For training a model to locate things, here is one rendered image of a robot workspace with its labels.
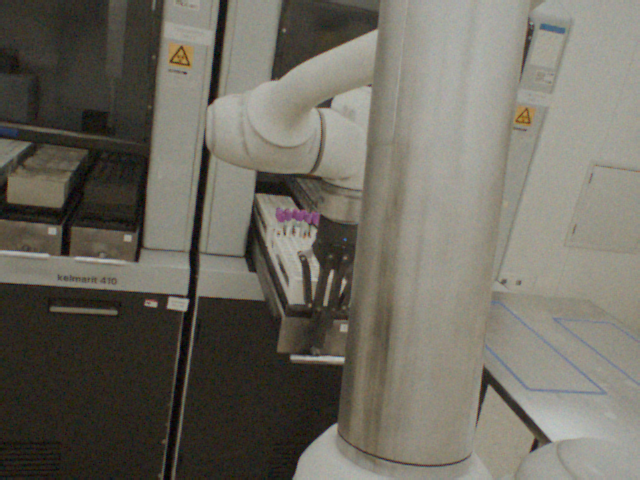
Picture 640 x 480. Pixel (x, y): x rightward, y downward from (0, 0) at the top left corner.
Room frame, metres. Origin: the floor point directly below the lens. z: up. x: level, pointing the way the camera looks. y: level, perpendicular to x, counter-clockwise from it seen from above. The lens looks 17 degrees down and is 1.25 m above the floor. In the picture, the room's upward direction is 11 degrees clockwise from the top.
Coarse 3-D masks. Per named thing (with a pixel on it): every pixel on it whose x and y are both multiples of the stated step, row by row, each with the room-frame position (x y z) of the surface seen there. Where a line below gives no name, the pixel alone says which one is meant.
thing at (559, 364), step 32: (512, 320) 1.11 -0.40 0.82; (544, 320) 1.15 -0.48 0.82; (576, 320) 1.18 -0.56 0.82; (608, 320) 1.22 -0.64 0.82; (512, 352) 0.96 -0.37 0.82; (544, 352) 0.99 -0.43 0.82; (576, 352) 1.02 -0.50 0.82; (608, 352) 1.04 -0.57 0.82; (512, 384) 0.84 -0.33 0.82; (544, 384) 0.86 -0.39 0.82; (576, 384) 0.89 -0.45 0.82; (608, 384) 0.91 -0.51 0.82; (544, 416) 0.77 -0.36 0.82; (576, 416) 0.78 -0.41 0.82; (608, 416) 0.80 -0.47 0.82
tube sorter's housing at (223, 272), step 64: (256, 0) 1.39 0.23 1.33; (256, 64) 1.40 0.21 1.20; (256, 192) 2.14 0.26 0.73; (512, 192) 1.59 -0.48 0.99; (192, 256) 1.61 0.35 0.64; (192, 320) 1.32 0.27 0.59; (256, 320) 1.33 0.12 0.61; (192, 384) 1.30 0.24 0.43; (256, 384) 1.34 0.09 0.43; (320, 384) 1.39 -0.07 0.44; (192, 448) 1.30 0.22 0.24; (256, 448) 1.35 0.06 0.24
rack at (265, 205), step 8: (256, 200) 1.54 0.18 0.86; (264, 200) 1.53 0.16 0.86; (272, 200) 1.54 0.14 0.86; (280, 200) 1.56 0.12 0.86; (288, 200) 1.58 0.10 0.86; (256, 208) 1.57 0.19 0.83; (264, 208) 1.45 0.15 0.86; (272, 208) 1.46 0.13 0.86; (288, 208) 1.49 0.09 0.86; (296, 208) 1.50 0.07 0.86; (256, 216) 1.50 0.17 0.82; (264, 216) 1.39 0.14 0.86; (272, 216) 1.38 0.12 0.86; (264, 224) 1.48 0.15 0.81; (272, 224) 1.32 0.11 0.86; (264, 232) 1.36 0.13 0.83; (264, 240) 1.34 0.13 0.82
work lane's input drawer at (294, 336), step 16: (256, 224) 1.45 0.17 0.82; (256, 240) 1.36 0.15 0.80; (256, 256) 1.31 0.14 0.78; (272, 272) 1.16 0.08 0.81; (272, 288) 1.08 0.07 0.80; (272, 304) 1.06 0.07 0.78; (288, 304) 0.99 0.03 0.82; (272, 320) 1.03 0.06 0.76; (288, 320) 0.96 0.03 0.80; (304, 320) 0.97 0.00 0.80; (336, 320) 0.99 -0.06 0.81; (288, 336) 0.96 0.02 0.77; (304, 336) 0.97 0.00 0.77; (336, 336) 0.99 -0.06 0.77; (288, 352) 0.96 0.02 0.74; (304, 352) 0.97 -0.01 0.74; (320, 352) 0.98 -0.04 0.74; (336, 352) 0.99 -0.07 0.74
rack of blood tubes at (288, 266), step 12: (276, 240) 1.20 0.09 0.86; (288, 240) 1.23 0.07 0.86; (300, 240) 1.23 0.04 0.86; (312, 240) 1.26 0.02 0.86; (288, 252) 1.15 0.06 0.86; (276, 264) 1.16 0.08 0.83; (288, 264) 1.07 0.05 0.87; (300, 264) 1.08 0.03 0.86; (312, 264) 1.09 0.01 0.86; (288, 276) 1.15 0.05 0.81; (300, 276) 1.03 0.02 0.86; (312, 276) 1.03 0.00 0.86; (288, 288) 1.02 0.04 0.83; (300, 288) 1.00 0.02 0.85; (312, 288) 1.01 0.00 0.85; (300, 300) 1.00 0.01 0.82; (324, 300) 1.02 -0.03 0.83
